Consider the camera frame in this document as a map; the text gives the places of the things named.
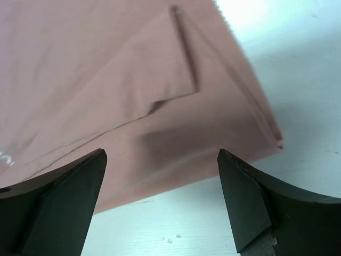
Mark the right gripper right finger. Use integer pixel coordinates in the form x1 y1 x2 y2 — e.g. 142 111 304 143
217 149 340 255

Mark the pink printed t-shirt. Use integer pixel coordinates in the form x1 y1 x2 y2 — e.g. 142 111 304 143
1 1 283 213

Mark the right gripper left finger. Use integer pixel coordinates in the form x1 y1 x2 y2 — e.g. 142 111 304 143
1 149 107 256

